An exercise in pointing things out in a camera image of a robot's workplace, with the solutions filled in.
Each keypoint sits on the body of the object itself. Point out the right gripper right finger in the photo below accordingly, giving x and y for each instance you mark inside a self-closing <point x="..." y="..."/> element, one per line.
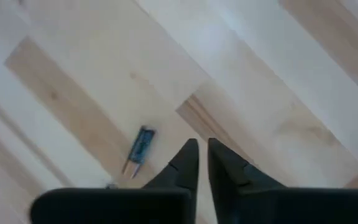
<point x="291" y="205"/>

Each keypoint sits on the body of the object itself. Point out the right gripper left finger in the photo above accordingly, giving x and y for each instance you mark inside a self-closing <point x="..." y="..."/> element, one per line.
<point x="120" y="205"/>

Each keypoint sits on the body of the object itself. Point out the small blue circuit board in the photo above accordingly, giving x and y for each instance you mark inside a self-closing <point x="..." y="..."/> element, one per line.
<point x="141" y="147"/>

